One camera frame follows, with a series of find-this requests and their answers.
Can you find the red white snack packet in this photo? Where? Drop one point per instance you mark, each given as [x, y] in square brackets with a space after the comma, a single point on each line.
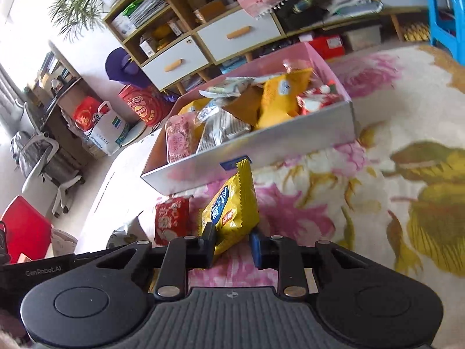
[171, 220]

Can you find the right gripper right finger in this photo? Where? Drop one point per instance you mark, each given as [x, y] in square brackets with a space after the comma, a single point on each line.
[283, 255]

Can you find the potted green plant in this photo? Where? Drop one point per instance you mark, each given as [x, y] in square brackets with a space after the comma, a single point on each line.
[72, 17]

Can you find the red white candy packet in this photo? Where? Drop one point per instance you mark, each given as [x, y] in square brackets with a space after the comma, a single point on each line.
[315, 99]

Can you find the blue plastic stool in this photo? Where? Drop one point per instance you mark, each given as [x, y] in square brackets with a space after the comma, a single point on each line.
[447, 26]

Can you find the red cylindrical drum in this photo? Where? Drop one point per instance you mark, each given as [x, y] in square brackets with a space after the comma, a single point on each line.
[149, 104]

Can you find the white office chair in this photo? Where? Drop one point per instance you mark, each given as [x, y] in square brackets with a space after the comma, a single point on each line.
[38, 157]

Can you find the wooden tv cabinet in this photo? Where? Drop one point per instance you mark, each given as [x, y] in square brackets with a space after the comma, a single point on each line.
[230, 34]

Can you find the white silver snack bag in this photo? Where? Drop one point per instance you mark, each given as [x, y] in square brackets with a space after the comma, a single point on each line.
[232, 87]

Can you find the yellow snack packet in box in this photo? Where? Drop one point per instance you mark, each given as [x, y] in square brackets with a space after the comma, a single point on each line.
[195, 106]

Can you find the red chair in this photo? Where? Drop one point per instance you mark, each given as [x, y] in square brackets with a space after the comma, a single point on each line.
[27, 231]

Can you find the dark desk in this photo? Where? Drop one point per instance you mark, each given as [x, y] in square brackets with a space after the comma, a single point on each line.
[55, 93]

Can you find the grey white striped packet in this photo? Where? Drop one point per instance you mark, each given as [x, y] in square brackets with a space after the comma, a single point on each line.
[219, 126]

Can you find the floral blanket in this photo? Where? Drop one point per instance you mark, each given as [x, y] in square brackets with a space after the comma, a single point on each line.
[395, 194]

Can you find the pink cardboard box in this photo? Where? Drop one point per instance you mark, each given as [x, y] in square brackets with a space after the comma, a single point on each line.
[330, 126]

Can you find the red storage box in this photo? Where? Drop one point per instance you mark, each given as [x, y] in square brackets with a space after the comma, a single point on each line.
[328, 47]

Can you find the pink clear snack packet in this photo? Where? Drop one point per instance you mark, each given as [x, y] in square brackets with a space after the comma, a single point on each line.
[181, 140]

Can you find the purple plush toy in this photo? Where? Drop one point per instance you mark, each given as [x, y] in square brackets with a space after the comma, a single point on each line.
[120, 67]

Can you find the white brown biscuit packet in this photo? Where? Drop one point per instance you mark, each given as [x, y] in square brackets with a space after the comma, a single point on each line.
[129, 233]

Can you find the yellow blue-label snack packet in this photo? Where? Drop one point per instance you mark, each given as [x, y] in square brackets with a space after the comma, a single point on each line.
[233, 211]

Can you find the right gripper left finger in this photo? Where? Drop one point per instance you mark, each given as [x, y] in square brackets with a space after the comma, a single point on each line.
[182, 255]

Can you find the white shopping bag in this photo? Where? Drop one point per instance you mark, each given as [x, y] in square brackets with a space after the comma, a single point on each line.
[101, 124]

